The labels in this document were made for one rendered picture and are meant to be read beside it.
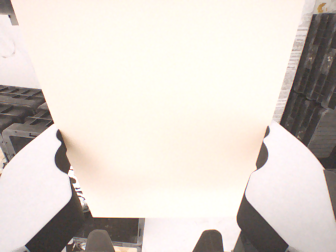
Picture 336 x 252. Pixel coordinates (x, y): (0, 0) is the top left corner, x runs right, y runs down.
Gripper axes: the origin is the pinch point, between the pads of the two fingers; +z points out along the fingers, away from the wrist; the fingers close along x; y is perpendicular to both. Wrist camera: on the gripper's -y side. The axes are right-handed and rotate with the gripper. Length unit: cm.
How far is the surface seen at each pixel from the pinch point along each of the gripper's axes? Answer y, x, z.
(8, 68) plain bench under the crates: 4, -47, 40
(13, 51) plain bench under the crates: -1, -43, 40
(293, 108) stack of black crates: 39, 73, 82
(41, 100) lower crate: 11.4, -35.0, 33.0
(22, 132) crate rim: 11.6, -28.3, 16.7
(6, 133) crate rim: 11.8, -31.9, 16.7
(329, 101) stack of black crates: 25, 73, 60
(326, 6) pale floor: -15, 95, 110
